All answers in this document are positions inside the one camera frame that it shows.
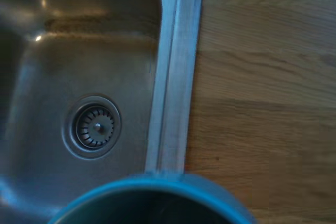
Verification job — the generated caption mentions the stainless steel double sink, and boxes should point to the stainless steel double sink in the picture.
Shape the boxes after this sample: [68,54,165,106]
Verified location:
[0,0,206,224]

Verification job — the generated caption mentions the metal sink drain strainer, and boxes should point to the metal sink drain strainer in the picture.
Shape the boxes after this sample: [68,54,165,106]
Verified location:
[61,93,123,160]

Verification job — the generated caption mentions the teal ceramic mug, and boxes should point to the teal ceramic mug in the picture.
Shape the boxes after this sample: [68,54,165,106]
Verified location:
[48,173,258,224]

